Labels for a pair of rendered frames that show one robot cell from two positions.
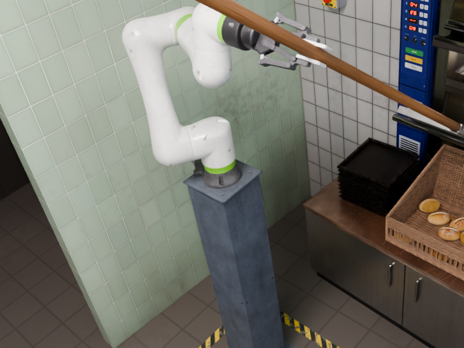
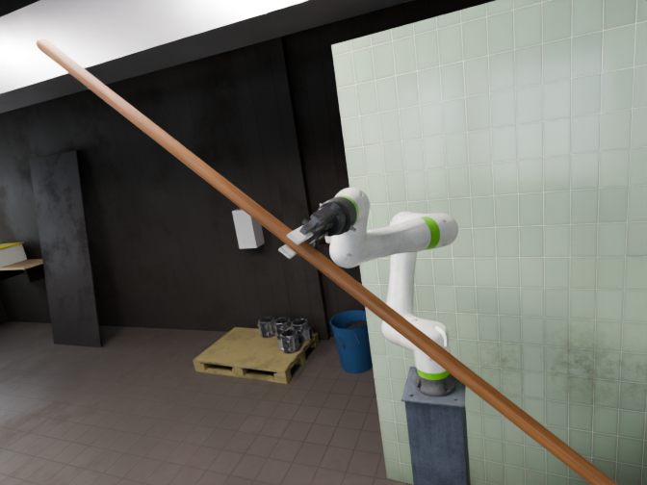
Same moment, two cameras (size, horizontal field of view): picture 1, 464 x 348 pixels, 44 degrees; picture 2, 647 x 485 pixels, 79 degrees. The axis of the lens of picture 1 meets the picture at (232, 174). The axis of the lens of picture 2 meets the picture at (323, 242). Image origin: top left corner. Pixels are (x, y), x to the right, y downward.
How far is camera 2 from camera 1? 1.36 m
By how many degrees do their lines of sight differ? 60
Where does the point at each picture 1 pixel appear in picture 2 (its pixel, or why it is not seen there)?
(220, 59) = (338, 240)
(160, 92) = (397, 275)
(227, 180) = (425, 387)
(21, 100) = not seen: hidden behind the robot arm
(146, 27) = (402, 217)
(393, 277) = not seen: outside the picture
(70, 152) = not seen: hidden behind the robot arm
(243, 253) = (424, 472)
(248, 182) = (440, 404)
